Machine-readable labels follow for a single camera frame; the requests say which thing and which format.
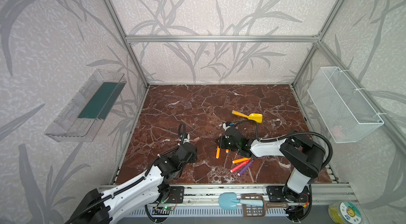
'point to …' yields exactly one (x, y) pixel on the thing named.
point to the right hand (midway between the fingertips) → (215, 136)
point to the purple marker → (240, 173)
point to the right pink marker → (239, 166)
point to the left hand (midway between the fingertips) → (196, 145)
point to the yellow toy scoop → (257, 117)
